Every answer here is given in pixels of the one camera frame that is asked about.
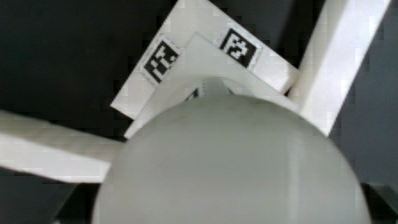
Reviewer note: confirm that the white right rail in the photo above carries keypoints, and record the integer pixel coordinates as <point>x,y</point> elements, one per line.
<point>344,29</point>

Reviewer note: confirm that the white lamp bulb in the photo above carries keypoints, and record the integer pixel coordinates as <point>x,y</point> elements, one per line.
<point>229,164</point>

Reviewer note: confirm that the white lamp base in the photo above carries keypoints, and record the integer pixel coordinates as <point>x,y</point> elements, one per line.
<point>202,49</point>

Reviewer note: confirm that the white front rail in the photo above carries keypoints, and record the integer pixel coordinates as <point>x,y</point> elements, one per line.
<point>51,151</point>

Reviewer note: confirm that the white rail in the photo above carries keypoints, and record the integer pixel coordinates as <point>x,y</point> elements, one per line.
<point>344,29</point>
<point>51,151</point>

